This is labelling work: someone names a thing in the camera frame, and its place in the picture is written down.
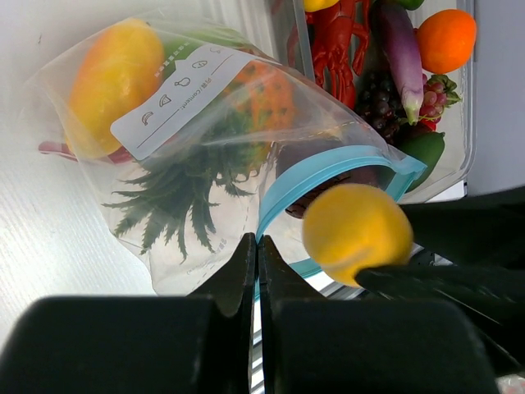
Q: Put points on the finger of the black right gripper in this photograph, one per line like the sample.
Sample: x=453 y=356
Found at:
x=483 y=230
x=495 y=294

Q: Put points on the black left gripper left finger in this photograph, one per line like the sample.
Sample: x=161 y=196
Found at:
x=198 y=343

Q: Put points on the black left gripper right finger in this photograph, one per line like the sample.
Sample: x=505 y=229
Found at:
x=314 y=345

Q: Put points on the small yellow peach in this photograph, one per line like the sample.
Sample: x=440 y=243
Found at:
x=351 y=227

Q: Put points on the yellow green pineapple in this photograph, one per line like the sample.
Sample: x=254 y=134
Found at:
x=226 y=144

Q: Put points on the clear blue zip bag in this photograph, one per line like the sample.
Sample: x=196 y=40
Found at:
x=187 y=88

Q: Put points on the small red pepper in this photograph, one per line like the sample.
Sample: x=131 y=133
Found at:
x=64 y=150

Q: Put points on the yellow orange mango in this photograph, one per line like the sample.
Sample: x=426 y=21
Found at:
x=119 y=73

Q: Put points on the green starfruit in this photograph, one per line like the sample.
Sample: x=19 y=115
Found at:
x=178 y=46

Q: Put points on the clear plastic food bin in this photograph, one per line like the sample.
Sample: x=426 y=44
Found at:
x=293 y=37

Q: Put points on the dark green avocado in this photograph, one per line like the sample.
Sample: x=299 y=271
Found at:
x=428 y=149

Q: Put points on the red grape bunch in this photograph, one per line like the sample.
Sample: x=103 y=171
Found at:
x=439 y=94

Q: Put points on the dark purple grape bunch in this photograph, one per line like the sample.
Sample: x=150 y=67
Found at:
x=379 y=104

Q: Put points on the orange fruit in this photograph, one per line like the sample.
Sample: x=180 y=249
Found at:
x=446 y=40

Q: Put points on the red lobster toy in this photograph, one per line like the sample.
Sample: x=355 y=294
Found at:
x=341 y=39

